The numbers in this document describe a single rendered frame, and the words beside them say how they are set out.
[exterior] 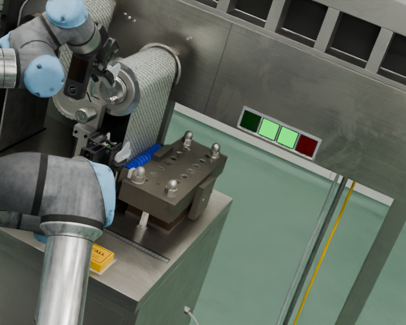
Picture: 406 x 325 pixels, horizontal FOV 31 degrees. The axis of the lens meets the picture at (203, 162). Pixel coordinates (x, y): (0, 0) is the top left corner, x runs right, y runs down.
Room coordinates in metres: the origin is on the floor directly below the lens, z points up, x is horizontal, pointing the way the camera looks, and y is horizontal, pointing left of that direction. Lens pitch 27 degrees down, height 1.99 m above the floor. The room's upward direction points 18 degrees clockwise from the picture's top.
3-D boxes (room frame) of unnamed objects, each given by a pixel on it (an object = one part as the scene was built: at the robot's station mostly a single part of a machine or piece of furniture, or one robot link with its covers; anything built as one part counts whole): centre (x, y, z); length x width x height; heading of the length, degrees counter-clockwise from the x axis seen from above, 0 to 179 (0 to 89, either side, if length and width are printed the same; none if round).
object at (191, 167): (1.85, 0.06, 1.00); 0.40 x 0.16 x 0.06; 165
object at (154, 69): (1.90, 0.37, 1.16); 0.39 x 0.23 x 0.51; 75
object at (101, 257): (1.47, 0.18, 0.91); 0.07 x 0.07 x 0.02; 75
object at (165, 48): (1.99, 0.21, 1.25); 0.15 x 0.01 x 0.15; 75
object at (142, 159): (1.84, 0.17, 1.03); 0.21 x 0.04 x 0.03; 165
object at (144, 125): (1.84, 0.19, 1.11); 0.23 x 0.01 x 0.18; 165
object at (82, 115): (1.68, 0.33, 1.18); 0.04 x 0.02 x 0.04; 75
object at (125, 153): (1.68, 0.21, 1.12); 0.09 x 0.03 x 0.06; 156
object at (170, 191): (1.68, 0.06, 1.05); 0.04 x 0.04 x 0.04
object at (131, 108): (1.74, 0.28, 1.25); 0.15 x 0.01 x 0.15; 75
